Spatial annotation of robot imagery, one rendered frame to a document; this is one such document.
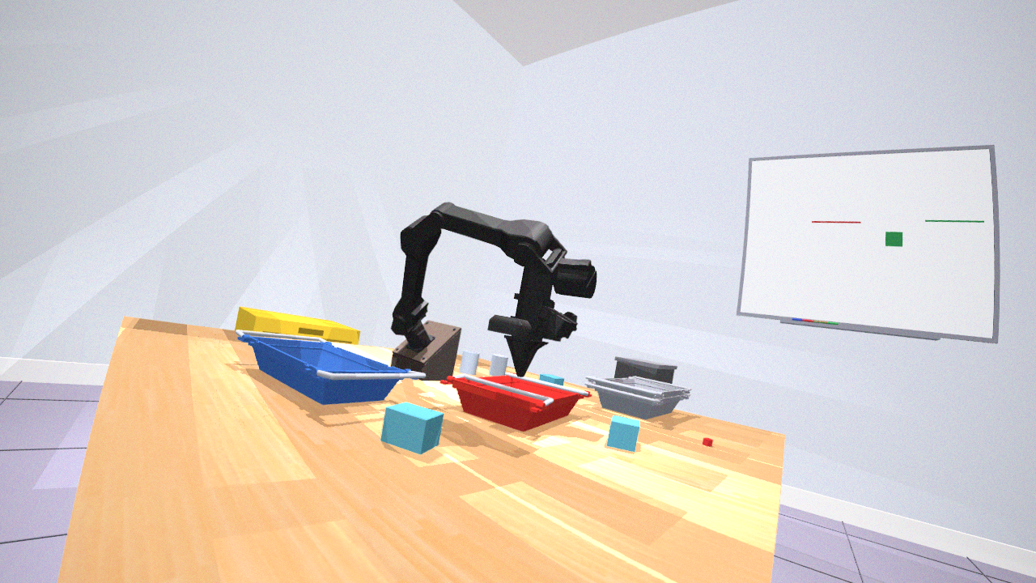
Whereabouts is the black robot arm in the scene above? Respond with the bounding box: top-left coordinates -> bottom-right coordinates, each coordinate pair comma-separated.
390,202 -> 597,352

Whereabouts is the red plastic tray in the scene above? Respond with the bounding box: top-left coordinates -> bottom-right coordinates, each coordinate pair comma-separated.
440,376 -> 592,432

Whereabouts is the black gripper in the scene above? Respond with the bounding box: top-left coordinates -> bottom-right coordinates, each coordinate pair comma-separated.
487,288 -> 562,377

